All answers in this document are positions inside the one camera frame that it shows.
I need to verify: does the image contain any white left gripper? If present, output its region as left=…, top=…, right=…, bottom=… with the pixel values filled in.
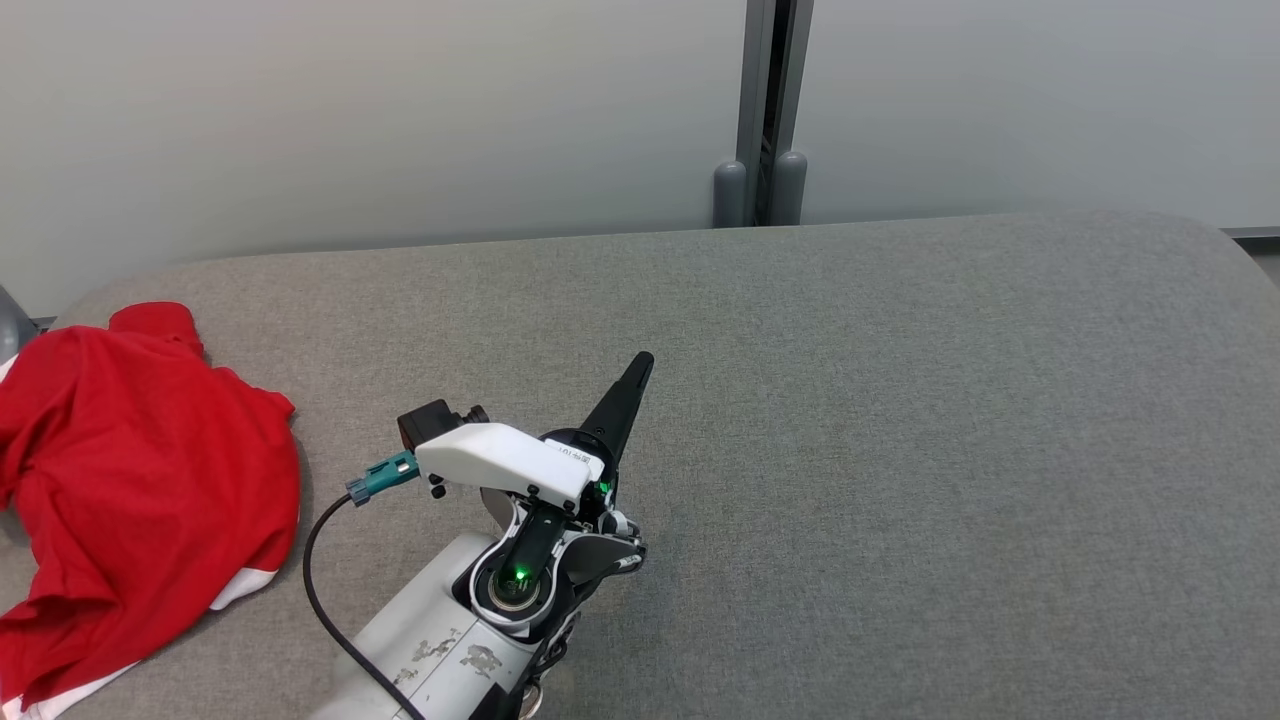
left=415, top=350, right=657, bottom=587

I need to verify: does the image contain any left arm teal plug cable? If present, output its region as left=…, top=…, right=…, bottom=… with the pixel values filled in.
left=303, top=450, right=426, bottom=720

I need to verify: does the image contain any red Bulls basketball jersey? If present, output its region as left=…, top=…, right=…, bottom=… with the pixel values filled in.
left=0, top=300, right=303, bottom=611

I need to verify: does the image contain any grey slanted partition end post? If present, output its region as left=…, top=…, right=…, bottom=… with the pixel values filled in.
left=0, top=285, right=41, bottom=366

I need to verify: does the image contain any grey partition post with foot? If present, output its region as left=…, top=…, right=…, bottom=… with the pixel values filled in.
left=770, top=0, right=816, bottom=226
left=713, top=0, right=779, bottom=229

